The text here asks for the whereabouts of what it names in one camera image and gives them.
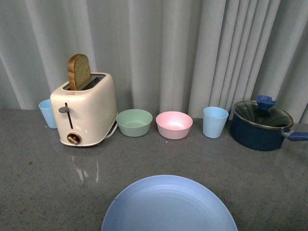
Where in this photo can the blue plate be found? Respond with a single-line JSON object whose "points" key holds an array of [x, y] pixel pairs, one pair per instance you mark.
{"points": [[167, 203]]}

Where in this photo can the pink bowl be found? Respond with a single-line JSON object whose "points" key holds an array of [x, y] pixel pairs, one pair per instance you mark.
{"points": [[174, 125]]}

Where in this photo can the green bowl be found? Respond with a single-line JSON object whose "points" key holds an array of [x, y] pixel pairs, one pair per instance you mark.
{"points": [[134, 122]]}

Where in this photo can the light blue right cup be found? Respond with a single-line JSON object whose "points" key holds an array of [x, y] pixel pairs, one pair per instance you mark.
{"points": [[214, 120]]}

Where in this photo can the light blue cup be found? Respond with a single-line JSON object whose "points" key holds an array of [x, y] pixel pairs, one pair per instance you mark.
{"points": [[214, 120], [47, 112]]}

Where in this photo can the cream white toaster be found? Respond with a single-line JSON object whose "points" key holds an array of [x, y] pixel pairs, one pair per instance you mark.
{"points": [[85, 117]]}

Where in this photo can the brown bread slice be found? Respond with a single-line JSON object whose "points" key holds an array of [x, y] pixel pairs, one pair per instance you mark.
{"points": [[78, 71]]}

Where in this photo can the dark blue saucepan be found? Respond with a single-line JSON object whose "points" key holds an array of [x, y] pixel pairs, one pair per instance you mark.
{"points": [[262, 137]]}

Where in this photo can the glass pot lid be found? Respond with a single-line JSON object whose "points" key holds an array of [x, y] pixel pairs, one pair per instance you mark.
{"points": [[263, 113]]}

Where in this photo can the light blue left cup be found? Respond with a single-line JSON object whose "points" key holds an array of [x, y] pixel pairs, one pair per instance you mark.
{"points": [[47, 112]]}

